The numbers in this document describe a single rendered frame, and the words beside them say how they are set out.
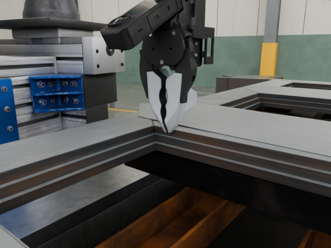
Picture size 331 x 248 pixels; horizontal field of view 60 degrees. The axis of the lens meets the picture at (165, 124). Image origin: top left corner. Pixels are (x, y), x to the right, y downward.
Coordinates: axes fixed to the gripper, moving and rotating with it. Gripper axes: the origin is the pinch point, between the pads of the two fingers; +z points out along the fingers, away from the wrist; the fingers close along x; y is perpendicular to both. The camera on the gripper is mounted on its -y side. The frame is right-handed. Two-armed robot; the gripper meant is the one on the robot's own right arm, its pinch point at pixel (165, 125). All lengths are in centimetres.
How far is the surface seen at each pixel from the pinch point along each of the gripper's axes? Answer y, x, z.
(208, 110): 15.4, 1.6, 0.6
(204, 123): 6.5, -2.8, 0.7
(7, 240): -25.9, -7.9, 0.9
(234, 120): 11.7, -5.5, 0.6
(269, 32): 641, 205, -52
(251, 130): 7.6, -10.0, 0.7
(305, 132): 11.1, -16.6, 0.7
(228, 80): 404, 184, 36
